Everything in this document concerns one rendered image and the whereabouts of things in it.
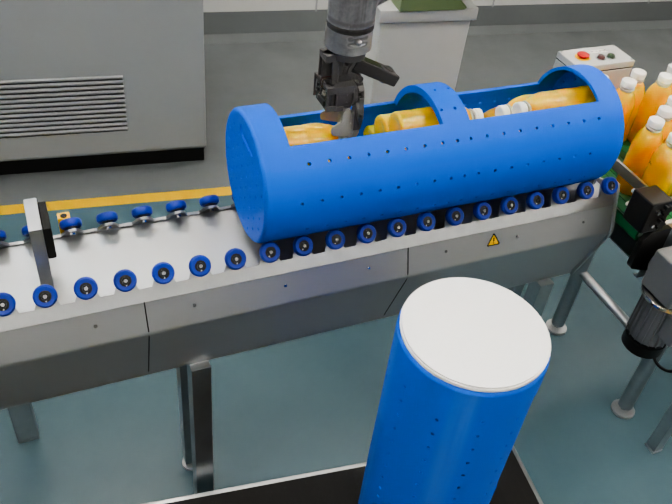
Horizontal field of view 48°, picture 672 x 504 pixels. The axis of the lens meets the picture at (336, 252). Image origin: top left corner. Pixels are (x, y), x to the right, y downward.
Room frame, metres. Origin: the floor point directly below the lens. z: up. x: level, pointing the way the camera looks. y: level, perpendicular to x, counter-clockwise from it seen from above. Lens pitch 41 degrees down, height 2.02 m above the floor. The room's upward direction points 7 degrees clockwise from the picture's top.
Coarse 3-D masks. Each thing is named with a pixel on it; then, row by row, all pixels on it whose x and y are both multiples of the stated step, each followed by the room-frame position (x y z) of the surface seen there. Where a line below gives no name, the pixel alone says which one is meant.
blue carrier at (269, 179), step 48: (432, 96) 1.44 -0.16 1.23; (480, 96) 1.68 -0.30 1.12; (240, 144) 1.29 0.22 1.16; (288, 144) 1.23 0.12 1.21; (336, 144) 1.26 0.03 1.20; (384, 144) 1.30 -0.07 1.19; (432, 144) 1.34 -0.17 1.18; (480, 144) 1.38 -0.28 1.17; (528, 144) 1.43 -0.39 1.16; (576, 144) 1.48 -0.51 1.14; (240, 192) 1.28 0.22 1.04; (288, 192) 1.17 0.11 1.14; (336, 192) 1.21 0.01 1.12; (384, 192) 1.26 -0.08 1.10; (432, 192) 1.31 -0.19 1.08; (480, 192) 1.37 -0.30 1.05
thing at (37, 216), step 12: (24, 204) 1.10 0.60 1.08; (36, 204) 1.11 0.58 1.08; (36, 216) 1.07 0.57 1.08; (48, 216) 1.08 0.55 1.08; (36, 228) 1.04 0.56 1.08; (48, 228) 1.05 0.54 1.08; (36, 240) 1.03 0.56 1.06; (48, 240) 1.05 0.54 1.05; (36, 252) 1.03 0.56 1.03; (48, 252) 1.04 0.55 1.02; (36, 264) 1.03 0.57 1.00; (48, 264) 1.04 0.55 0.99; (48, 276) 1.03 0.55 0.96
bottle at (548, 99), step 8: (568, 88) 1.63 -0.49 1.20; (576, 88) 1.63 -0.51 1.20; (584, 88) 1.63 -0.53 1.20; (536, 96) 1.58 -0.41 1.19; (544, 96) 1.57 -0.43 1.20; (552, 96) 1.58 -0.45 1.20; (560, 96) 1.59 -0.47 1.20; (568, 96) 1.59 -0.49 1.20; (576, 96) 1.60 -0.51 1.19; (584, 96) 1.61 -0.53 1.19; (592, 96) 1.62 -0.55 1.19; (528, 104) 1.55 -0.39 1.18; (536, 104) 1.56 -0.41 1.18; (544, 104) 1.56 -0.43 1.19; (552, 104) 1.56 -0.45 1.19; (560, 104) 1.57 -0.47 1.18; (568, 104) 1.58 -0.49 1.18
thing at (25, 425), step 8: (8, 408) 1.26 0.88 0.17; (16, 408) 1.27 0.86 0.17; (24, 408) 1.28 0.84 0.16; (32, 408) 1.32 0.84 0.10; (16, 416) 1.27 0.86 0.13; (24, 416) 1.28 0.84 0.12; (32, 416) 1.29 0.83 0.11; (16, 424) 1.27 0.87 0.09; (24, 424) 1.27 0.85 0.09; (32, 424) 1.28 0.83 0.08; (16, 432) 1.26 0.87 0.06; (24, 432) 1.27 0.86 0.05; (32, 432) 1.28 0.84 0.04; (24, 440) 1.27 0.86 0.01
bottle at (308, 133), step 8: (288, 128) 1.30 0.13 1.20; (296, 128) 1.30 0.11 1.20; (304, 128) 1.31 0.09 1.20; (312, 128) 1.31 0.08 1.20; (320, 128) 1.32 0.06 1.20; (328, 128) 1.33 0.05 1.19; (288, 136) 1.28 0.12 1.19; (296, 136) 1.28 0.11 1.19; (304, 136) 1.29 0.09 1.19; (312, 136) 1.30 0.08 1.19; (320, 136) 1.30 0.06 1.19; (328, 136) 1.31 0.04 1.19; (336, 136) 1.32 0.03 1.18; (296, 144) 1.27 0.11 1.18
